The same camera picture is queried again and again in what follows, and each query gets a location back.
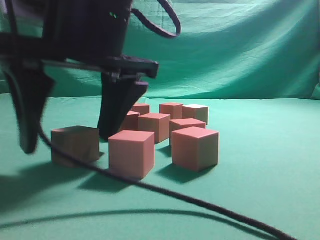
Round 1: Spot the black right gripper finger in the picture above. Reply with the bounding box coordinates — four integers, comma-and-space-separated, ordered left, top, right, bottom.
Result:
3, 60, 55, 154
97, 73, 148, 141

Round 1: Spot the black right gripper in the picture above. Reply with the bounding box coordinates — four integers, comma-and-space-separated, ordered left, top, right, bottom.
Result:
0, 0, 159, 79

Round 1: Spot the pink cube column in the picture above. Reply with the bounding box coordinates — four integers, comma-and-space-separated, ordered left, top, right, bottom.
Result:
159, 102, 183, 120
108, 130, 155, 179
138, 112, 171, 144
131, 103, 151, 116
182, 104, 209, 125
169, 118, 207, 146
51, 125, 100, 163
171, 126, 220, 172
119, 110, 140, 131

